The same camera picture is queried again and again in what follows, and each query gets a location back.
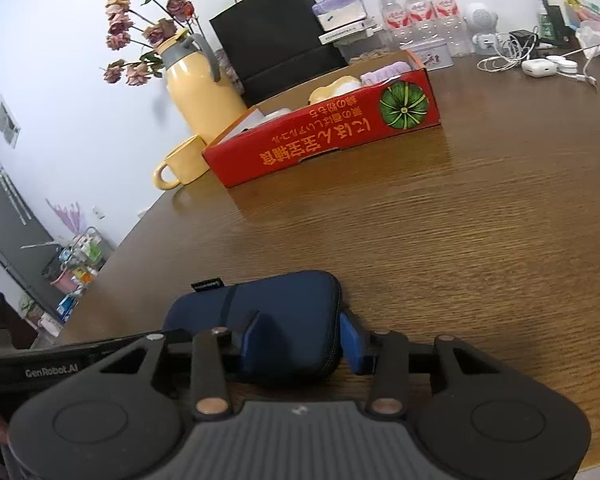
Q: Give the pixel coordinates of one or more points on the yellow mug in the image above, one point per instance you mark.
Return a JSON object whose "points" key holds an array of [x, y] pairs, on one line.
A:
{"points": [[190, 160]]}

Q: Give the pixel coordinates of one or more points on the white earbud case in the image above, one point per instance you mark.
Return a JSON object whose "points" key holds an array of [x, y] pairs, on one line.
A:
{"points": [[538, 68]]}

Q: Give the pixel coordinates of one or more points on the small green bottle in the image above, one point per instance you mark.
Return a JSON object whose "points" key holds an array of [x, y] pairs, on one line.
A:
{"points": [[545, 25]]}

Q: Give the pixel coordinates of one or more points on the yellow white plush toy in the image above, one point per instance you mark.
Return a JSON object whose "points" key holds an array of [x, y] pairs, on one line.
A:
{"points": [[335, 90]]}

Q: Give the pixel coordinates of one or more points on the black stand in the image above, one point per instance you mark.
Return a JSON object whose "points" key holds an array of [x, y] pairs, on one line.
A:
{"points": [[557, 22]]}

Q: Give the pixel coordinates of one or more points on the purple fluffy headband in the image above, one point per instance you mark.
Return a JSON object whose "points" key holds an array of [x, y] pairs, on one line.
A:
{"points": [[380, 75]]}

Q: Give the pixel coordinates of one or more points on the purple decorative plant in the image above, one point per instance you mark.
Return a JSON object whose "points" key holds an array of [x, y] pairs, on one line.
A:
{"points": [[67, 215]]}

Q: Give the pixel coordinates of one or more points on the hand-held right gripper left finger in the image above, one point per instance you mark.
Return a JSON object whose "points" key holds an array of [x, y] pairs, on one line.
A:
{"points": [[252, 345]]}

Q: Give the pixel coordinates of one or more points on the black charger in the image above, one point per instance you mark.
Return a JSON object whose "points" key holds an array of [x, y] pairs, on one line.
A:
{"points": [[522, 36]]}

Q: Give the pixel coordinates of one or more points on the small printed tin box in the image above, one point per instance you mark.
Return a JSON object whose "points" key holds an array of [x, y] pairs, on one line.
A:
{"points": [[430, 55]]}

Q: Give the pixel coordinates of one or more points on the colourful snack packet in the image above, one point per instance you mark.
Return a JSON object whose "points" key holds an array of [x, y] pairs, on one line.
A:
{"points": [[592, 10]]}

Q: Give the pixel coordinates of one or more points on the yellow thermos jug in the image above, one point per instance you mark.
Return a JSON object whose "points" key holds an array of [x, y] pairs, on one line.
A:
{"points": [[200, 95]]}

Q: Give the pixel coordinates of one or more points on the round white case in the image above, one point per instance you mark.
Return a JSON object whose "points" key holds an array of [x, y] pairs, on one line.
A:
{"points": [[564, 64]]}

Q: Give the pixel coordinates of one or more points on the crumpled white plastic bag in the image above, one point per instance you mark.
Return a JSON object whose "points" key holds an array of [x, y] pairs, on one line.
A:
{"points": [[592, 35]]}

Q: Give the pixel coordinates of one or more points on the white robot figure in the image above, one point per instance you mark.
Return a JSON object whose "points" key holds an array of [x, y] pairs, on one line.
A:
{"points": [[481, 22]]}

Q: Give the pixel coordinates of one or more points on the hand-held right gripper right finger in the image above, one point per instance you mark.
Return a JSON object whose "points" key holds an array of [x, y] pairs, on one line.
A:
{"points": [[355, 345]]}

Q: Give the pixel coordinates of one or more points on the red cardboard box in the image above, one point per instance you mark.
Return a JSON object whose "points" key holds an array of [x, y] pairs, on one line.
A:
{"points": [[330, 135]]}

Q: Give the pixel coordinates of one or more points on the dried pink flowers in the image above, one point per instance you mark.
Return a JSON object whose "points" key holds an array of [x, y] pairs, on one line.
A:
{"points": [[155, 32]]}

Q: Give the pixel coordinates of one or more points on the purple tissue pack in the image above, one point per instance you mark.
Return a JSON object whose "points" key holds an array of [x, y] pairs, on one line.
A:
{"points": [[340, 10]]}

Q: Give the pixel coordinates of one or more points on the black paper bag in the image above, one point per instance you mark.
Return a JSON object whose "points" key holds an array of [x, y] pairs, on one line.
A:
{"points": [[275, 40]]}

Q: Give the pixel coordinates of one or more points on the wall poster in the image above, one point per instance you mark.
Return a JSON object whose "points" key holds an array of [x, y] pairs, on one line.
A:
{"points": [[7, 120]]}

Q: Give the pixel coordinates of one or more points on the clear snack jar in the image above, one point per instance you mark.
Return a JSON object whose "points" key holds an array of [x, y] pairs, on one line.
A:
{"points": [[362, 54]]}

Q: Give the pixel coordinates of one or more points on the water bottle red label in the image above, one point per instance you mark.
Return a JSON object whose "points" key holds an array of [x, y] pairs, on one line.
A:
{"points": [[447, 15], [415, 10], [391, 15]]}

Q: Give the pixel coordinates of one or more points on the white wall socket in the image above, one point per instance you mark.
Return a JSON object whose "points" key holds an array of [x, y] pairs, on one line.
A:
{"points": [[98, 212]]}

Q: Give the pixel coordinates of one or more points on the navy blue pouch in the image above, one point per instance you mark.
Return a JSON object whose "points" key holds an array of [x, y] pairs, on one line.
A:
{"points": [[290, 305]]}

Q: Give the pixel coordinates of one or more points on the flat white box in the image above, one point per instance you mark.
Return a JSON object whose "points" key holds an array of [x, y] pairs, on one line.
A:
{"points": [[347, 32]]}

